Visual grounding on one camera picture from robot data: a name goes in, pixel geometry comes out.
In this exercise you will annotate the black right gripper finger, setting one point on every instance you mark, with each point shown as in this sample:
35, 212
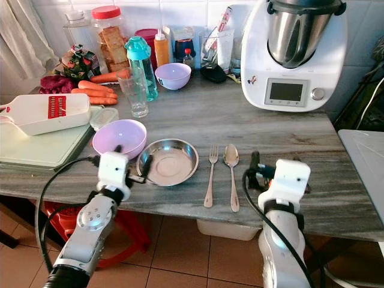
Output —
254, 168

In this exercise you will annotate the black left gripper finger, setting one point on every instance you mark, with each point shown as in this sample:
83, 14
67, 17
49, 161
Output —
144, 164
119, 148

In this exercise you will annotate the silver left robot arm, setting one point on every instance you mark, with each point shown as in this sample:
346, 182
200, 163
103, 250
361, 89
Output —
93, 221

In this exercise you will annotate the large purple plastic bowl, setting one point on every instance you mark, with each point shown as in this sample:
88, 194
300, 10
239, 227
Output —
117, 133

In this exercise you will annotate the steel spoon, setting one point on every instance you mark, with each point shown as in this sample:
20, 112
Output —
231, 157

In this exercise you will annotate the stainless steel plate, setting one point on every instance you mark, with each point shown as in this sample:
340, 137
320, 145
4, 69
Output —
171, 162

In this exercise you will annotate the small clear plastic container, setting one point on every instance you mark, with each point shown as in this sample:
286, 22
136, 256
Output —
104, 117

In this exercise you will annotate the steel fork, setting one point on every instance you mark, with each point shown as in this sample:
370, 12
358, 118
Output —
210, 180

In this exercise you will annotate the red plastic stool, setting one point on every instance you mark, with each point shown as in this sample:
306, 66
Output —
132, 231

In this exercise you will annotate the clear drinking glass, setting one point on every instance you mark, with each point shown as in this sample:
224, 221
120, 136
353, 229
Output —
135, 96

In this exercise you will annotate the orange carrot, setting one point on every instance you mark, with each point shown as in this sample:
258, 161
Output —
93, 97
108, 76
95, 87

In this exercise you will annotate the white plastic bin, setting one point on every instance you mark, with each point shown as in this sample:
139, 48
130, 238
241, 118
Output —
228, 230

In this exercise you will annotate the pale green cutting board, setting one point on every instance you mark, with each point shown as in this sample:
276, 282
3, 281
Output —
36, 149

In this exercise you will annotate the white slicer with red blade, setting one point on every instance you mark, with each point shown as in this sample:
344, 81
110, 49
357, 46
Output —
36, 114

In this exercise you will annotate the small purple bowl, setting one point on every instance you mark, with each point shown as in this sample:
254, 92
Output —
173, 76

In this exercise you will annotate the bag of vegetables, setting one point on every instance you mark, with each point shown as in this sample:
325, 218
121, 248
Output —
78, 63

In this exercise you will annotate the teal water bottle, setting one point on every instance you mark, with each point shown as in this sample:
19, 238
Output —
140, 51

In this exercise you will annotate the black pouch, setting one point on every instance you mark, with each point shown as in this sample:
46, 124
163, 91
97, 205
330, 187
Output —
213, 73

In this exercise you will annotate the red lid biscuit jar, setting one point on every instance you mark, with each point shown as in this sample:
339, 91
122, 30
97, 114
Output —
110, 45

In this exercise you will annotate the orange sauce bottle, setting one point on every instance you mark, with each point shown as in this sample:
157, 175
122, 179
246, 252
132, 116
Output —
161, 51

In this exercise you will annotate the small dark bottle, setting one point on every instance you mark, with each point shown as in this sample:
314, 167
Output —
188, 59

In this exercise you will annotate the white food processor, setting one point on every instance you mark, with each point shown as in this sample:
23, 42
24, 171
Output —
261, 54

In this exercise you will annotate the dark red lid container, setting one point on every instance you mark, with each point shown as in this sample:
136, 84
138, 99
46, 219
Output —
146, 34

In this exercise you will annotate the dark blue mug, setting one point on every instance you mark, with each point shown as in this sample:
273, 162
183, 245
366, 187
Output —
184, 47

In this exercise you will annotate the clear plastic jar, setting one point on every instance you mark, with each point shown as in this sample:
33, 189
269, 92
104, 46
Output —
78, 30

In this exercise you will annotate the clear utensil holder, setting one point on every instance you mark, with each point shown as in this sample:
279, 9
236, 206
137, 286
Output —
216, 48

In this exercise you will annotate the white curtain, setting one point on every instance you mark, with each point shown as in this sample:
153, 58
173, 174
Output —
24, 36

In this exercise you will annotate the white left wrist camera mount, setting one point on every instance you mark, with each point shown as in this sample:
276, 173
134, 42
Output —
113, 170

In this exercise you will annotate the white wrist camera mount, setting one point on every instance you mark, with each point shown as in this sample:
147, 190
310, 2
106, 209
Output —
289, 179
113, 170

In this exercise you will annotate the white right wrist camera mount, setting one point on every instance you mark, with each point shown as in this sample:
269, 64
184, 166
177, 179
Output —
289, 179

